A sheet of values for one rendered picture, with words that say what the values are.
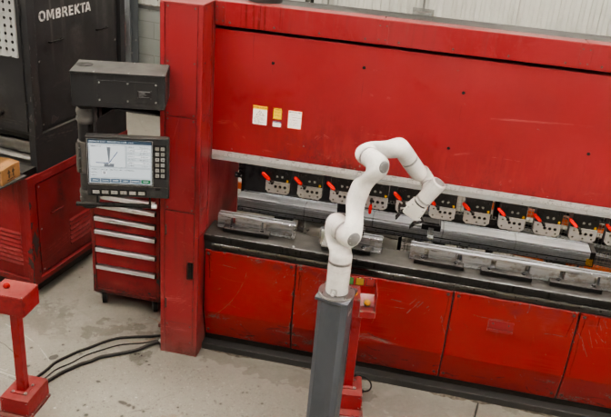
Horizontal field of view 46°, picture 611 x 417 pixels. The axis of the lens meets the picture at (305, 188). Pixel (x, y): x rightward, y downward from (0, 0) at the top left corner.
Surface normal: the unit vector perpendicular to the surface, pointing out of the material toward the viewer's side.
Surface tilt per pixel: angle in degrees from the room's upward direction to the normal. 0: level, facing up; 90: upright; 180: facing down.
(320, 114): 90
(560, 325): 90
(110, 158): 90
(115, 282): 90
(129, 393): 0
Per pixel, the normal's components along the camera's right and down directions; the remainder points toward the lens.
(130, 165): 0.07, 0.40
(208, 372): 0.07, -0.91
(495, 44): -0.20, 0.38
